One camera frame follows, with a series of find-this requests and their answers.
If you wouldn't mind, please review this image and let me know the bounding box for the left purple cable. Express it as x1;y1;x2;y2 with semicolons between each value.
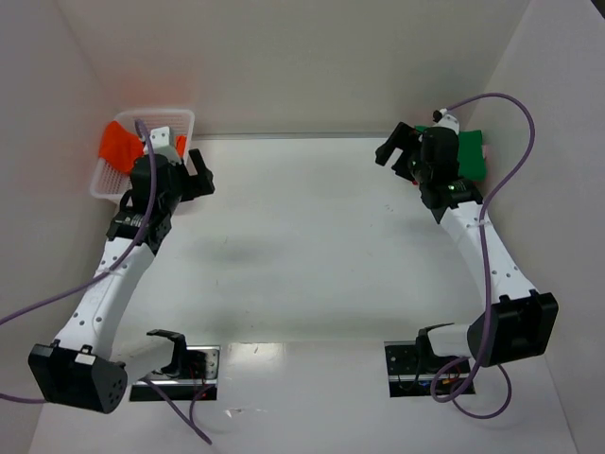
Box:
0;117;213;445

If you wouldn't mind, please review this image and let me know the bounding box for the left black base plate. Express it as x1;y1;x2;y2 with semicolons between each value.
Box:
148;345;221;402

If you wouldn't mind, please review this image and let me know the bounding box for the white plastic basket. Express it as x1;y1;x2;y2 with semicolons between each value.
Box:
89;108;197;207

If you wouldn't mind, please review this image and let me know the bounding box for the green folded t shirt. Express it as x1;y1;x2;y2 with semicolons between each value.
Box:
420;127;487;183

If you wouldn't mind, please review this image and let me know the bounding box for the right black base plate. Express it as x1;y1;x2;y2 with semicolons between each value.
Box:
384;341;471;397

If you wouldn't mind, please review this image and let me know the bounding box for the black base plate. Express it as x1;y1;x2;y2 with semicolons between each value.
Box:
148;345;221;402
384;341;471;397

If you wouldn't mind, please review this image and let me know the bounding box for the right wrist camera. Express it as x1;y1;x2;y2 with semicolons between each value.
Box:
432;108;459;135

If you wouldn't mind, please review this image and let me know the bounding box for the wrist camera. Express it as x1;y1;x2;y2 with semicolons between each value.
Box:
143;126;180;161
432;108;459;135

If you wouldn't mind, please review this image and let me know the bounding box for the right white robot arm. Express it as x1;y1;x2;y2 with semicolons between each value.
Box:
375;115;559;367

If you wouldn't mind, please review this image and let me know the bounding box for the orange t shirt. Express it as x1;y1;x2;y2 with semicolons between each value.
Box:
97;120;188;176

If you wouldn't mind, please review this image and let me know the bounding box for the pink folded t shirt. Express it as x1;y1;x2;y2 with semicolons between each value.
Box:
482;145;490;163

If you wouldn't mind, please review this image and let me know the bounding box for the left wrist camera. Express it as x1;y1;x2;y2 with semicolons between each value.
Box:
143;126;180;161

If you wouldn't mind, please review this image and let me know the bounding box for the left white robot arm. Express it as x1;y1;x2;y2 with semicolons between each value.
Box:
27;148;215;413

